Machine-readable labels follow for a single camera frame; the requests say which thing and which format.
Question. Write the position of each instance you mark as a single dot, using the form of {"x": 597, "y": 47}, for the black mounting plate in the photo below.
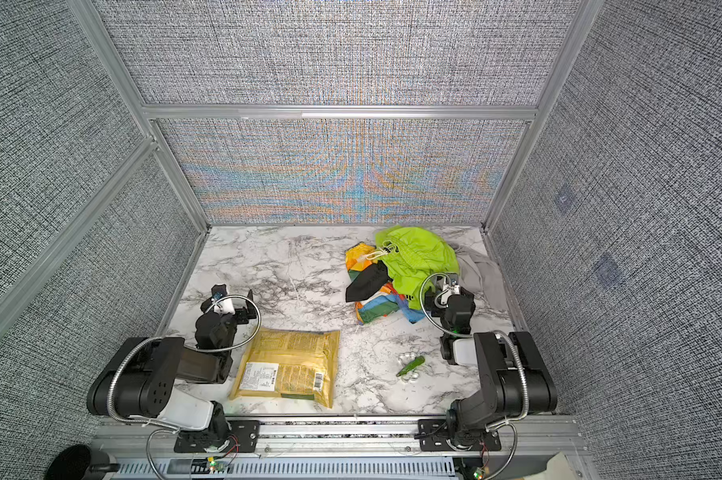
{"x": 239, "y": 436}
{"x": 435, "y": 435}

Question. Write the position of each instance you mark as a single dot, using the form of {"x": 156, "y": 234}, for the lime green cloth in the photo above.
{"x": 412, "y": 254}

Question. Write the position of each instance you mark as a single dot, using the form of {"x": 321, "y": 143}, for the multicolour zippered cloth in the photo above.
{"x": 387, "y": 301}

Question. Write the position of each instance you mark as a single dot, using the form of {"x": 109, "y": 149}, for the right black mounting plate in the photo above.
{"x": 435, "y": 435}

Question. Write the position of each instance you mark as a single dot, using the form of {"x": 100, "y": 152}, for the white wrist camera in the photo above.
{"x": 223, "y": 305}
{"x": 447, "y": 291}

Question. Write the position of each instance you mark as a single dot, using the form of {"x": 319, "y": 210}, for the gold foil snack package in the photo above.
{"x": 300, "y": 365}

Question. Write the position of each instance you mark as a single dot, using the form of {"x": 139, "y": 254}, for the white slotted cable duct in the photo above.
{"x": 292, "y": 468}

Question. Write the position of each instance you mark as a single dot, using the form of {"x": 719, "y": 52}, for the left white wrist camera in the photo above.
{"x": 223, "y": 305}

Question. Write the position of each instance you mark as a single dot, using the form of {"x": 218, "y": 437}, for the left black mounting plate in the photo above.
{"x": 239, "y": 436}

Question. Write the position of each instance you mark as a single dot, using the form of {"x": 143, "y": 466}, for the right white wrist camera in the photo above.
{"x": 447, "y": 291}

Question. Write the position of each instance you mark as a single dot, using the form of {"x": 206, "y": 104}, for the grey cloth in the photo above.
{"x": 480, "y": 274}

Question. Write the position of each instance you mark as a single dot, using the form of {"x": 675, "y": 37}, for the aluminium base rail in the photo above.
{"x": 539, "y": 447}

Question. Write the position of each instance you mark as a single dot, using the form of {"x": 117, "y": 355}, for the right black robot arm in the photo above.
{"x": 514, "y": 381}

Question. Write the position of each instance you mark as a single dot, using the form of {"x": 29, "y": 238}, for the black cloth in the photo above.
{"x": 368, "y": 283}

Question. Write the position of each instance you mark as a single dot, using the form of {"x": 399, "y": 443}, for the green clear candy wrapper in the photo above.
{"x": 409, "y": 364}

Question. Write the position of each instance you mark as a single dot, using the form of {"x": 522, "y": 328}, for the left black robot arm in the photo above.
{"x": 138, "y": 385}

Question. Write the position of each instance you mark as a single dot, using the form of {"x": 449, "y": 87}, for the black round object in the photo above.
{"x": 81, "y": 462}

